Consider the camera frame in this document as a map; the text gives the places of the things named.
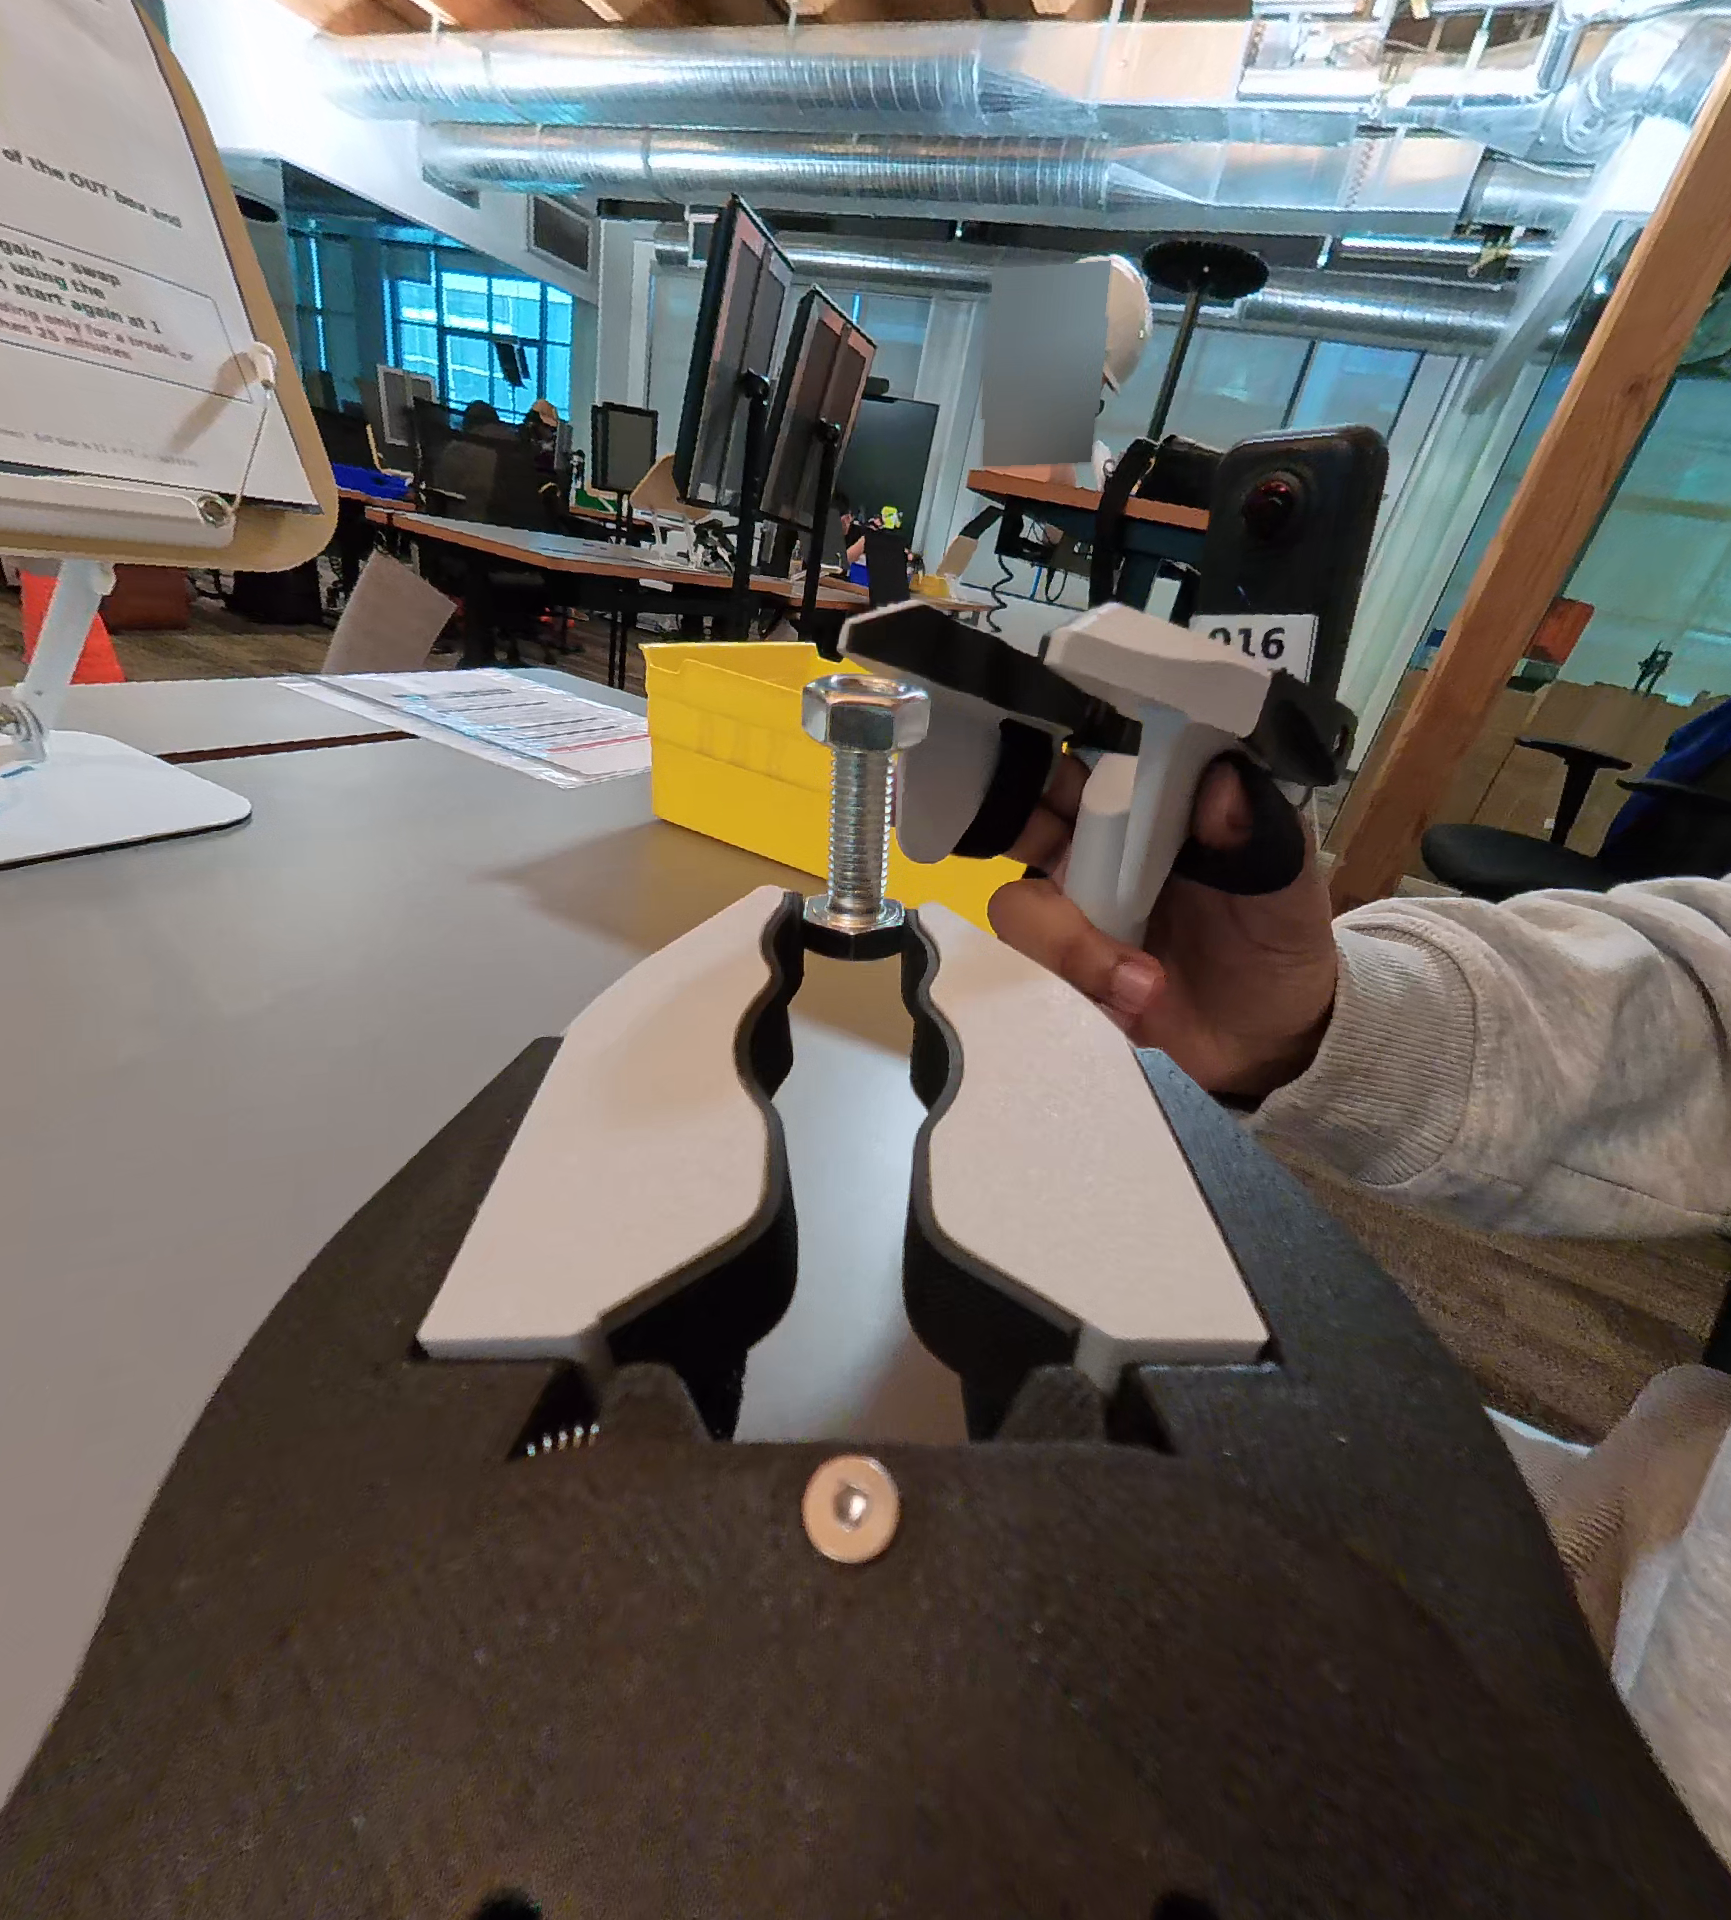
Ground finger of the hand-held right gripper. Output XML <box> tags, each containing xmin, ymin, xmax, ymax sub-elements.
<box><xmin>837</xmin><ymin>599</ymin><xmax>1110</xmax><ymax>723</ymax></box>

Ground wooden top office desk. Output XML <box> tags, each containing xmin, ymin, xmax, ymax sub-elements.
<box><xmin>964</xmin><ymin>462</ymin><xmax>1215</xmax><ymax>619</ymax></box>

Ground person's right forearm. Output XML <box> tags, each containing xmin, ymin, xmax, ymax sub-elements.
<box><xmin>1245</xmin><ymin>793</ymin><xmax>1731</xmax><ymax>1259</ymax></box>

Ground yellow plastic bin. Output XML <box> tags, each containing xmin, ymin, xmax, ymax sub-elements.
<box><xmin>639</xmin><ymin>640</ymin><xmax>1033</xmax><ymax>923</ymax></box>

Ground silver ventilation duct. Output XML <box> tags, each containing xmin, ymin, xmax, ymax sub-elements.
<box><xmin>418</xmin><ymin>123</ymin><xmax>1116</xmax><ymax>216</ymax></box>
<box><xmin>322</xmin><ymin>21</ymin><xmax>1260</xmax><ymax>131</ymax></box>

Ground steel bolt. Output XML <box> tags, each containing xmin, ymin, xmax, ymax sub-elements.
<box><xmin>805</xmin><ymin>743</ymin><xmax>910</xmax><ymax>961</ymax></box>

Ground steel hex nut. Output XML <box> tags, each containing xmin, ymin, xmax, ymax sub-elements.
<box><xmin>800</xmin><ymin>672</ymin><xmax>934</xmax><ymax>755</ymax></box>

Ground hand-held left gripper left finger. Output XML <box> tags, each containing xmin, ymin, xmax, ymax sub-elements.
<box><xmin>415</xmin><ymin>882</ymin><xmax>808</xmax><ymax>1433</ymax></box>

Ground orange traffic cone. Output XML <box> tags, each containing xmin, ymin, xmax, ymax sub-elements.
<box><xmin>19</xmin><ymin>567</ymin><xmax>130</xmax><ymax>690</ymax></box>

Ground grey desk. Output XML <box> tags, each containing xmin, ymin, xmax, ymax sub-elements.
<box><xmin>0</xmin><ymin>668</ymin><xmax>1050</xmax><ymax>1920</ymax></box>

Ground laminated paper sheet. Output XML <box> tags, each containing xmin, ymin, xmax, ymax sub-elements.
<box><xmin>276</xmin><ymin>665</ymin><xmax>652</xmax><ymax>791</ymax></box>

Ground black disc-top pole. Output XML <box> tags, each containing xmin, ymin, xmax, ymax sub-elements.
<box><xmin>1140</xmin><ymin>238</ymin><xmax>1275</xmax><ymax>448</ymax></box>

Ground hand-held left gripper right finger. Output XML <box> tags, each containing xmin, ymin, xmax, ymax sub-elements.
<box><xmin>897</xmin><ymin>899</ymin><xmax>1275</xmax><ymax>1444</ymax></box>

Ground white hard hat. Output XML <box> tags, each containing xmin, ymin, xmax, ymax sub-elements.
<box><xmin>1103</xmin><ymin>251</ymin><xmax>1154</xmax><ymax>399</ymax></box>

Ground black office chair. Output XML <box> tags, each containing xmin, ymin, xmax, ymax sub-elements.
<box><xmin>1418</xmin><ymin>731</ymin><xmax>1731</xmax><ymax>906</ymax></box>

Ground person's right hand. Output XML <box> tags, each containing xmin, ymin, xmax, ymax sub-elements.
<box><xmin>985</xmin><ymin>740</ymin><xmax>1342</xmax><ymax>1107</ymax></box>

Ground person's grey sweatshirt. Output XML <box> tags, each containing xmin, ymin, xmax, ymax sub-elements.
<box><xmin>1491</xmin><ymin>1245</ymin><xmax>1731</xmax><ymax>1920</ymax></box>

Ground black monitor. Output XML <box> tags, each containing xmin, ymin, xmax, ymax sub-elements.
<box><xmin>669</xmin><ymin>191</ymin><xmax>800</xmax><ymax>530</ymax></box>
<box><xmin>759</xmin><ymin>285</ymin><xmax>883</xmax><ymax>547</ymax></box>

